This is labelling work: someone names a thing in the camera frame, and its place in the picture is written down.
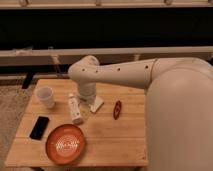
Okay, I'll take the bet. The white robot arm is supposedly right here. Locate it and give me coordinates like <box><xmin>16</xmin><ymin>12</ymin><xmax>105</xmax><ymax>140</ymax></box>
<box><xmin>68</xmin><ymin>56</ymin><xmax>213</xmax><ymax>171</ymax></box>

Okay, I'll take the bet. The white rectangular block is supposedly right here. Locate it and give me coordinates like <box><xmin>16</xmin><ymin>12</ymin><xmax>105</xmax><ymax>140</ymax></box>
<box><xmin>90</xmin><ymin>97</ymin><xmax>104</xmax><ymax>113</ymax></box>

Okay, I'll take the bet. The white plastic bottle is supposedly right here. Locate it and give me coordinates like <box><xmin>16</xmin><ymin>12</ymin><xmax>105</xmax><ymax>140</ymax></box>
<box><xmin>68</xmin><ymin>94</ymin><xmax>83</xmax><ymax>125</ymax></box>

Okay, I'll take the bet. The red snack packet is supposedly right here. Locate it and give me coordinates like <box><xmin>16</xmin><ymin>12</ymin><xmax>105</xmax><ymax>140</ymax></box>
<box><xmin>113</xmin><ymin>100</ymin><xmax>122</xmax><ymax>120</ymax></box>

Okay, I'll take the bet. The white plastic cup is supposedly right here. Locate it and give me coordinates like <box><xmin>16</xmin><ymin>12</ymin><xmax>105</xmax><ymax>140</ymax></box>
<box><xmin>35</xmin><ymin>86</ymin><xmax>55</xmax><ymax>108</ymax></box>

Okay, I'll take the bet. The orange bowl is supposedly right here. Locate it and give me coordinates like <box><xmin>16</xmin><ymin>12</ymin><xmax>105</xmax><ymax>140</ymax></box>
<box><xmin>45</xmin><ymin>124</ymin><xmax>86</xmax><ymax>165</ymax></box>

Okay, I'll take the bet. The black smartphone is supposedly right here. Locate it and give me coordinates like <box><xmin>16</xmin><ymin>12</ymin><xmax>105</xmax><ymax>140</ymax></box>
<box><xmin>30</xmin><ymin>116</ymin><xmax>49</xmax><ymax>140</ymax></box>

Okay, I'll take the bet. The black table leg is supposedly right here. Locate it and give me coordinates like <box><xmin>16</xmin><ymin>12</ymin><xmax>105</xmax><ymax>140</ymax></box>
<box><xmin>22</xmin><ymin>72</ymin><xmax>35</xmax><ymax>89</ymax></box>

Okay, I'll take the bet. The white horizontal rail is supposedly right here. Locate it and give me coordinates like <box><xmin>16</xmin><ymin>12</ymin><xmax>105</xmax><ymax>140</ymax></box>
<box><xmin>0</xmin><ymin>46</ymin><xmax>213</xmax><ymax>66</ymax></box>

